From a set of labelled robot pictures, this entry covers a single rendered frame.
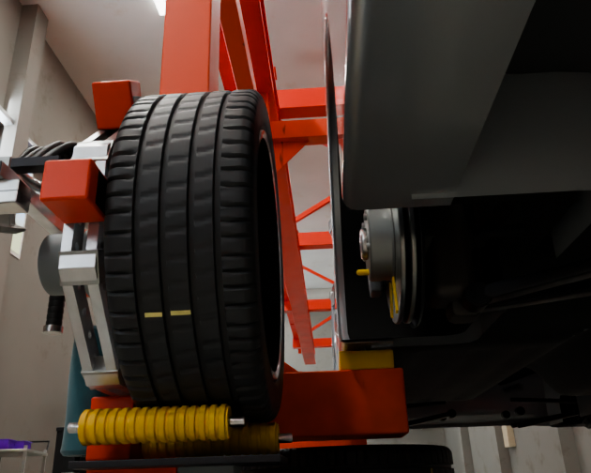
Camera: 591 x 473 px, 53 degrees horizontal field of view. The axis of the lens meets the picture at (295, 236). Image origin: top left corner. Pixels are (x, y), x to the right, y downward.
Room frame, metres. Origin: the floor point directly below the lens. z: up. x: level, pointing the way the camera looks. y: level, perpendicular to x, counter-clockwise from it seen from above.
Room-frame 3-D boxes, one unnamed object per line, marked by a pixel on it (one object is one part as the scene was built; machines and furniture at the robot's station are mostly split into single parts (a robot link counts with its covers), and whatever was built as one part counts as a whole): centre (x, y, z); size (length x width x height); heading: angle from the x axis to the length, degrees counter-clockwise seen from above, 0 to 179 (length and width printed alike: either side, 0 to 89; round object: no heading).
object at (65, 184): (0.84, 0.34, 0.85); 0.09 x 0.08 x 0.07; 177
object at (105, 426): (1.03, 0.24, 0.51); 0.29 x 0.06 x 0.06; 87
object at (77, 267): (1.15, 0.34, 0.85); 0.54 x 0.07 x 0.54; 177
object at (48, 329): (1.33, 0.56, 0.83); 0.04 x 0.04 x 0.16
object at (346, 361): (1.61, -0.18, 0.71); 0.14 x 0.14 x 0.05; 87
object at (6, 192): (0.99, 0.55, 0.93); 0.09 x 0.05 x 0.05; 87
